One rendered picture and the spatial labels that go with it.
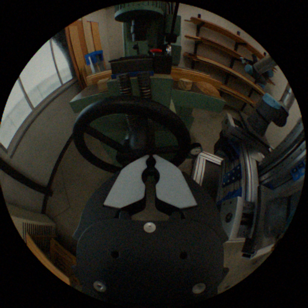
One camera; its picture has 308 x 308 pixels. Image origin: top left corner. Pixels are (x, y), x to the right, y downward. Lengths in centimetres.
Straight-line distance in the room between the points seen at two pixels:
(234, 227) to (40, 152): 177
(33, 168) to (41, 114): 68
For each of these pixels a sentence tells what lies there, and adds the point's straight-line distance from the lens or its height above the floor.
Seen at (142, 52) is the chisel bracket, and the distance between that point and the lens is 42.
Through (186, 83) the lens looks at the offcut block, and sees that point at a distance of 34.
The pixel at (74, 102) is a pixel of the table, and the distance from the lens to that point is 44.
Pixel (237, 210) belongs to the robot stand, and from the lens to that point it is 35.
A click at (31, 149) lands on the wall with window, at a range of 154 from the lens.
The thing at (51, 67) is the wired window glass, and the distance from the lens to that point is 188.
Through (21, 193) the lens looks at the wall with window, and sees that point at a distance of 162.
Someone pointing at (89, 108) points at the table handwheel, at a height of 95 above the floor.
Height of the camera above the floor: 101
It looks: 58 degrees down
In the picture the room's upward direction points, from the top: 1 degrees clockwise
